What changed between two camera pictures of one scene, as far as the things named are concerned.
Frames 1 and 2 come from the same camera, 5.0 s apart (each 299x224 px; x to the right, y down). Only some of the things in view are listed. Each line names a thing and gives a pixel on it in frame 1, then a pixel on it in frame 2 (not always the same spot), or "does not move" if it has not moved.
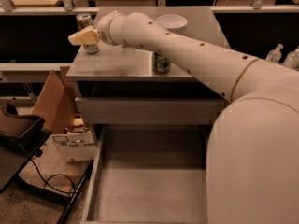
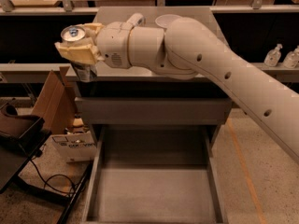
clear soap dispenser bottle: (275, 55) does not move
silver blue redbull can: (83, 21) to (85, 72)
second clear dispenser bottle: (292, 59) does not move
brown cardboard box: (56, 105) does not move
